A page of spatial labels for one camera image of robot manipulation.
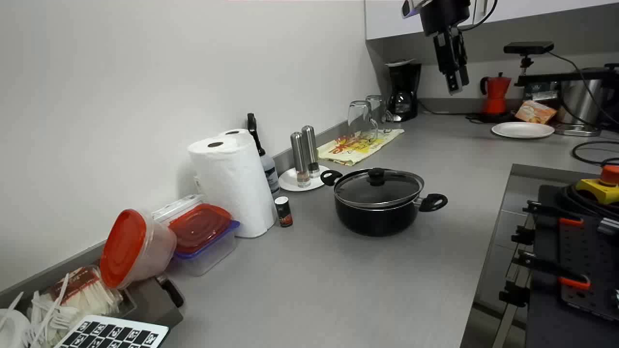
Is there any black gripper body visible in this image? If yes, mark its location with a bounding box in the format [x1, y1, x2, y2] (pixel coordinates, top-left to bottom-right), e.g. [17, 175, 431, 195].
[417, 0, 473, 38]

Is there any glass lid with black knob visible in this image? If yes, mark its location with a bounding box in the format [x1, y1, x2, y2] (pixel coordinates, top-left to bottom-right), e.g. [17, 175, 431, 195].
[332, 166, 427, 210]

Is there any red moka pot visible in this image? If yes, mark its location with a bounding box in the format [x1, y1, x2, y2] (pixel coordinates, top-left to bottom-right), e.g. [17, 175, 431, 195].
[477, 71, 512, 121]

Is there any black cooking pot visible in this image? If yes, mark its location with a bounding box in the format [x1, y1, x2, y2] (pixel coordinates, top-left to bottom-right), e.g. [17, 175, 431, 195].
[318, 168, 450, 237]

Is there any rectangular container with red lid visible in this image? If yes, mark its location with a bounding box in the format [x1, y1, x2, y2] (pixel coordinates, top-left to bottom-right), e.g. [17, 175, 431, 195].
[166, 200, 243, 278]

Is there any round container with red lid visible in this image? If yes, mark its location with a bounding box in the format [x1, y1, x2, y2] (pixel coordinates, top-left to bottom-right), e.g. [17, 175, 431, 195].
[98, 206, 179, 291]

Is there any black drip coffee maker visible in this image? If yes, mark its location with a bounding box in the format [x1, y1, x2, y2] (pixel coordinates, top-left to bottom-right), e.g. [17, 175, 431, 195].
[384, 57, 423, 125]

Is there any clear wine glass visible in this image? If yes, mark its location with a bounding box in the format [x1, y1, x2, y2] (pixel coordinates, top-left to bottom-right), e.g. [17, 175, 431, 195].
[346, 98, 373, 133]
[363, 92, 390, 129]

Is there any orange snack packet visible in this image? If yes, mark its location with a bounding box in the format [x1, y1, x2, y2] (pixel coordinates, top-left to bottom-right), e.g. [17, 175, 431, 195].
[512, 98, 558, 125]

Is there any white dinner plate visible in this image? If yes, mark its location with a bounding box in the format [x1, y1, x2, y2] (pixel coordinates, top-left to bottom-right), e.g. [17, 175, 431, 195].
[489, 119, 556, 141]

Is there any stainless steel kettle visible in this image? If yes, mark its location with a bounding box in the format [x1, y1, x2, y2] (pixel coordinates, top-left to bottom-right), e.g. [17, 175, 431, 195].
[554, 75, 607, 137]

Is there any steel pepper grinder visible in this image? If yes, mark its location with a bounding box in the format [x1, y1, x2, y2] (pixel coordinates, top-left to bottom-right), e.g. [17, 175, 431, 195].
[299, 123, 320, 175]
[288, 129, 313, 187]

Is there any yellow emergency stop button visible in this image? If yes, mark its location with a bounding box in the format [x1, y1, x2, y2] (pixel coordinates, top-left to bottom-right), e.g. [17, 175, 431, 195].
[572, 162, 619, 206]

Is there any small white saucer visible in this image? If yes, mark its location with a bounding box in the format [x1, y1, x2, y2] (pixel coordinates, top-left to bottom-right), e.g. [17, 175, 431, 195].
[276, 164, 328, 195]

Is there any dark glass bottle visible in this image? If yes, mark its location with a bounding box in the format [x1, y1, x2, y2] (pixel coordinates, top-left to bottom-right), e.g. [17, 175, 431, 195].
[245, 112, 280, 195]

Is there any small red-label spice jar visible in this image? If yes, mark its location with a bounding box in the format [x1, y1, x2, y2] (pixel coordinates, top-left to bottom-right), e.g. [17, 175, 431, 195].
[272, 195, 295, 229]

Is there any small white paper towel roll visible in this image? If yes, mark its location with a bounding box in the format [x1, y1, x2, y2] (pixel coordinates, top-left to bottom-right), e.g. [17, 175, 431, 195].
[218, 127, 253, 141]

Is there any large white paper towel roll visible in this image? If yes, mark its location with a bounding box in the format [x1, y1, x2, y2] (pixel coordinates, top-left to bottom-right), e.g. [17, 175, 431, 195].
[185, 135, 278, 239]

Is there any clear plastic container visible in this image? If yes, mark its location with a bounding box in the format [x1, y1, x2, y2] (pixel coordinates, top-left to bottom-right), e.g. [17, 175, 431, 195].
[148, 195, 202, 228]

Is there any grey metal tray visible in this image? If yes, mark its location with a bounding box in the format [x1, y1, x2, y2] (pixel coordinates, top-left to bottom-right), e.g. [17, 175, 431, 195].
[119, 274, 187, 328]

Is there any plastic bag of utensils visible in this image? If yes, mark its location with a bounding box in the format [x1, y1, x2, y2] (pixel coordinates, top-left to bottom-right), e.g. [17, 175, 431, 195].
[0, 264, 125, 348]

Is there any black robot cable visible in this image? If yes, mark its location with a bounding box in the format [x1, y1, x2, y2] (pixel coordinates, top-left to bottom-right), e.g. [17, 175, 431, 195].
[469, 0, 500, 32]

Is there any black camera on stand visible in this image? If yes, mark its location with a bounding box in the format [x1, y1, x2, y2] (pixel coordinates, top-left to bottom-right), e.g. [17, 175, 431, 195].
[500, 40, 556, 88]

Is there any black cable loop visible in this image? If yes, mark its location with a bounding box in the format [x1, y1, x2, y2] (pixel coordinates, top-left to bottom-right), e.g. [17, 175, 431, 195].
[568, 139, 619, 168]

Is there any black clamp with orange handle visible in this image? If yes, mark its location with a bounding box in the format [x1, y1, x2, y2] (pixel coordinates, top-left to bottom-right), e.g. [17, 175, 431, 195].
[510, 199, 587, 247]
[496, 249, 593, 309]

